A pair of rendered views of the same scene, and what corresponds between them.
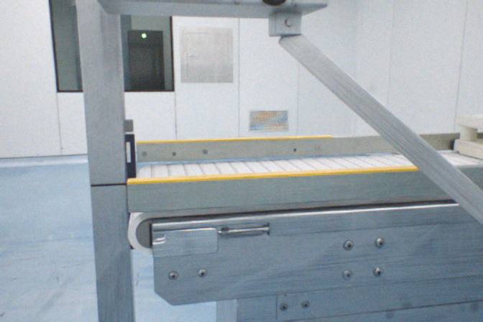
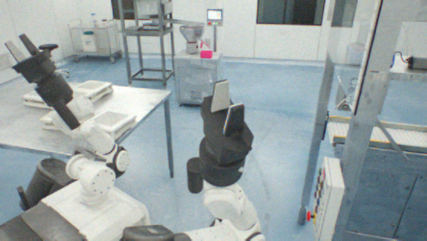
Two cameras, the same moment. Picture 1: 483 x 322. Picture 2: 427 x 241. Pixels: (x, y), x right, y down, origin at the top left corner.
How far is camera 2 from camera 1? 1.39 m
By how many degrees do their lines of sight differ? 29
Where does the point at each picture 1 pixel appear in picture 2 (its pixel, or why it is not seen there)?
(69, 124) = (259, 41)
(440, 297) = (399, 170)
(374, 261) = (382, 159)
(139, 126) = (296, 45)
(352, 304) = (376, 166)
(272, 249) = not seen: hidden behind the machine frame
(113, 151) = (322, 117)
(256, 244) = not seen: hidden behind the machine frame
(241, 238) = not seen: hidden behind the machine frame
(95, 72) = (322, 98)
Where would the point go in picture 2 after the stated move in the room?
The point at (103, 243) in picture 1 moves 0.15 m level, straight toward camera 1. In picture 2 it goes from (315, 137) to (319, 149)
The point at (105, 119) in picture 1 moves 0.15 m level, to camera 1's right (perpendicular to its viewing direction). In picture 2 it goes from (322, 109) to (347, 114)
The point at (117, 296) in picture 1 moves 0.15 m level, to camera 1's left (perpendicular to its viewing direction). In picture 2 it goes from (316, 149) to (293, 145)
